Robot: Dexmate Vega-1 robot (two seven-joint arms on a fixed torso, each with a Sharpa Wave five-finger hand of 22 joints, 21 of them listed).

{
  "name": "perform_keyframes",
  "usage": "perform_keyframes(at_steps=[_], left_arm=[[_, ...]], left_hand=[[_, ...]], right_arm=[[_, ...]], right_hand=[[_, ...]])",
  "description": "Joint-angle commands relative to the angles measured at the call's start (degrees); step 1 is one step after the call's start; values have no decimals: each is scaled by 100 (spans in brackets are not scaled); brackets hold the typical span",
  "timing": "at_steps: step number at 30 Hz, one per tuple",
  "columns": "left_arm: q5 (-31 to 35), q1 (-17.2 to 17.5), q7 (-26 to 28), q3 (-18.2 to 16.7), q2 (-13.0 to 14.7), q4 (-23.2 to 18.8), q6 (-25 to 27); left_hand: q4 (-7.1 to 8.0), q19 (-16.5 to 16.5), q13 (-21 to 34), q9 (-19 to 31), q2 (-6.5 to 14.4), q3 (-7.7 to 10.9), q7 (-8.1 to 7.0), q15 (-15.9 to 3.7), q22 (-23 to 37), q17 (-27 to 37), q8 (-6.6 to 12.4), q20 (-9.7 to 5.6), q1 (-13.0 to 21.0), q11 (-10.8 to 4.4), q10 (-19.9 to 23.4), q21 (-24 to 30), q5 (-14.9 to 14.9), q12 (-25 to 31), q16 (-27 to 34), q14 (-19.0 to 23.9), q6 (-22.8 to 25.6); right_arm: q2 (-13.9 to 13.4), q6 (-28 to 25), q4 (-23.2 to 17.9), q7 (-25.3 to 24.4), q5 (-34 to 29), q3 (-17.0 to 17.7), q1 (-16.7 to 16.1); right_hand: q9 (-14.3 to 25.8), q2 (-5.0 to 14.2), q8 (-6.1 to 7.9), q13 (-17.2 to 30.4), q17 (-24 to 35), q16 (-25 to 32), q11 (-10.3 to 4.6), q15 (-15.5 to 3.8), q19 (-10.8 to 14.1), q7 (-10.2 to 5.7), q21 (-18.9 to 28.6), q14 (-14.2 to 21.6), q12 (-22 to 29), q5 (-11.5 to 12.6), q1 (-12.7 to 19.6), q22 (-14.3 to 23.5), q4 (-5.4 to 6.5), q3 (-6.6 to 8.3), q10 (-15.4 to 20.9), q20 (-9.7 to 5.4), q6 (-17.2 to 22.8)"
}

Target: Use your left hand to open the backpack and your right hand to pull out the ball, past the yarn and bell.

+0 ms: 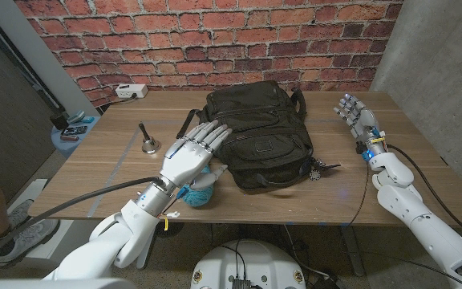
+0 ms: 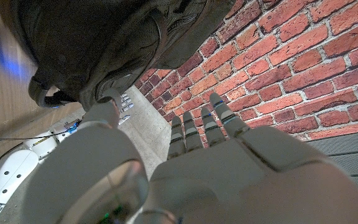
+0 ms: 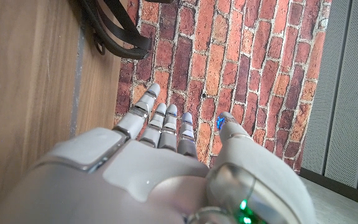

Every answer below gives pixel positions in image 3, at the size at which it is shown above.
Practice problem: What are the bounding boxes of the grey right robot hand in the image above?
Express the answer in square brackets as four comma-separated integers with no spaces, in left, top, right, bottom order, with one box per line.
[0,82,318,224]

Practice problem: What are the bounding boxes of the black backpack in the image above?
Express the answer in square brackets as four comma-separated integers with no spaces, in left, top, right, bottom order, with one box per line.
[76,0,173,60]

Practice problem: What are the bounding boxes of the red brick print backdrop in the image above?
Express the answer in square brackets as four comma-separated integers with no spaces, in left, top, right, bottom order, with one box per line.
[113,0,334,175]

